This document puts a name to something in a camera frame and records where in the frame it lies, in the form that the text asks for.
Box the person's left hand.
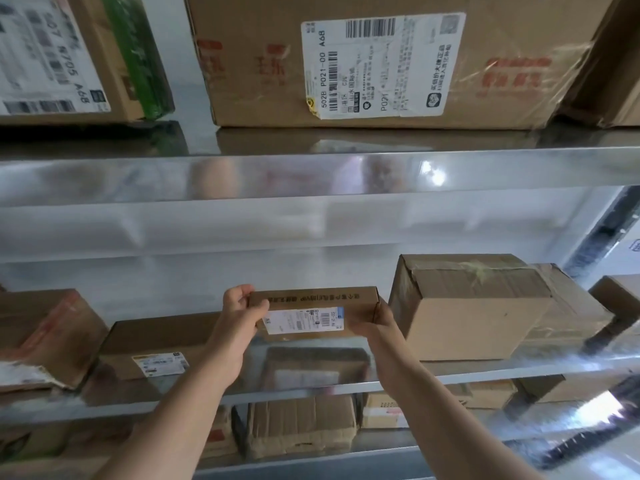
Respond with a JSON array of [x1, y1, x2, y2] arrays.
[[202, 284, 271, 387]]

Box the person's right forearm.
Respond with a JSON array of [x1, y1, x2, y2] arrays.
[[382, 364, 543, 480]]

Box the metal shelving rack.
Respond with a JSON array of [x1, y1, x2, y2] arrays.
[[0, 84, 640, 480]]

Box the cube box with taped top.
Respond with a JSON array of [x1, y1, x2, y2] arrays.
[[389, 253, 553, 362]]

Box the slim box with blue-edged label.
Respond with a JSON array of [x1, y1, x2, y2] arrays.
[[249, 287, 382, 343]]

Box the person's right hand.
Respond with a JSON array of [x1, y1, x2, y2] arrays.
[[349, 296, 419, 395]]

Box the tape-wrapped cubic cardboard box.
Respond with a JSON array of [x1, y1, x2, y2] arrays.
[[557, 0, 640, 128]]

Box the slim box with yellow-striped label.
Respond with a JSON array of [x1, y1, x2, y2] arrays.
[[99, 312, 223, 381]]

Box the boxes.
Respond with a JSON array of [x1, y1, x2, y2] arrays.
[[0, 274, 640, 480]]

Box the brown parcel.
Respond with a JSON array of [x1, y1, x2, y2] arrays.
[[525, 263, 616, 345]]

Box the red printed box 8077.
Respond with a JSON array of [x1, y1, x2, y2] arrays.
[[0, 288, 110, 393]]

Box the box labelled 507 N705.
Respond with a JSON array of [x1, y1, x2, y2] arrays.
[[0, 0, 176, 125]]

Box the person's left forearm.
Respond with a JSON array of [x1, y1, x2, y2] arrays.
[[95, 354, 239, 480]]

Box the long box red print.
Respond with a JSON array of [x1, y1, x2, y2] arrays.
[[185, 0, 616, 131]]

